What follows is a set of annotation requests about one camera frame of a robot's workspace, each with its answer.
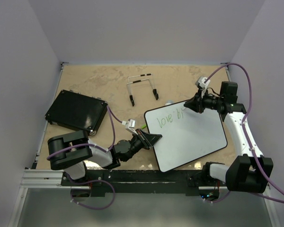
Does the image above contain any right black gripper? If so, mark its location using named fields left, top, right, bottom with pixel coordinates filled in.
left=184, top=87, right=223, bottom=114

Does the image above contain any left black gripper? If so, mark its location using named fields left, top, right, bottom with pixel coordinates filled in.
left=123, top=128, right=162, bottom=162

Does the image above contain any white rectangular whiteboard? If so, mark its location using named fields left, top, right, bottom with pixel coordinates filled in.
left=144, top=102, right=228, bottom=172

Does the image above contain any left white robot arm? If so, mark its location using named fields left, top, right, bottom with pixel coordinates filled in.
left=47, top=129, right=163, bottom=185

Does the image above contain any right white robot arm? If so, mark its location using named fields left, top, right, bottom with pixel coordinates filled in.
left=184, top=77, right=274, bottom=193

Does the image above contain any black flat case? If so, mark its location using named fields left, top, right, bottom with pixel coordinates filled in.
left=45, top=90, right=108, bottom=136

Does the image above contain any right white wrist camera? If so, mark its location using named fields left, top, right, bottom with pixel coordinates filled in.
left=195, top=76, right=211, bottom=98

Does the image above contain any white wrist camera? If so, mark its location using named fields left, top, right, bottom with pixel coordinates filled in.
left=195, top=76, right=211, bottom=98
left=122, top=119, right=138, bottom=135

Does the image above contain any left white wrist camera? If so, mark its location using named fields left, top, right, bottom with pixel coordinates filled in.
left=122, top=119, right=138, bottom=135

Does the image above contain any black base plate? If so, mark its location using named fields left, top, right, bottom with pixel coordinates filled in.
left=61, top=170, right=227, bottom=196

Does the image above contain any black wire easel stand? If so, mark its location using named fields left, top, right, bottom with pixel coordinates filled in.
left=126, top=73, right=159, bottom=107

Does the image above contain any aluminium frame rail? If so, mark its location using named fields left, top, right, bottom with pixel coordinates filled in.
left=8, top=168, right=64, bottom=227

